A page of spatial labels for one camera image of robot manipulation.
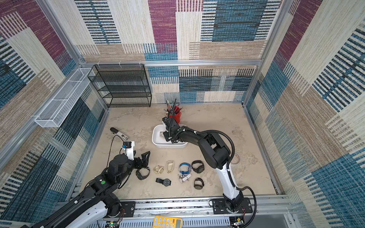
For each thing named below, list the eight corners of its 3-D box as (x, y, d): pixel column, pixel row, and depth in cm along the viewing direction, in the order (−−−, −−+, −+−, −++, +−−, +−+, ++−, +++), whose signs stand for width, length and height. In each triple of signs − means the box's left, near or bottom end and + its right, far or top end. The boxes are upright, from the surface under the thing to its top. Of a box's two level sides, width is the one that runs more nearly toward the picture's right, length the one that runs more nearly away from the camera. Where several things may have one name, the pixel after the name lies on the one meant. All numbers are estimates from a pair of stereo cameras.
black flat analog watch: (155, 186, 83) (155, 185, 81) (156, 179, 85) (155, 177, 83) (171, 186, 83) (170, 185, 81) (171, 179, 85) (171, 177, 83)
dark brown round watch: (194, 189, 81) (194, 188, 80) (193, 179, 85) (194, 177, 83) (204, 189, 81) (204, 188, 80) (203, 179, 85) (203, 177, 83)
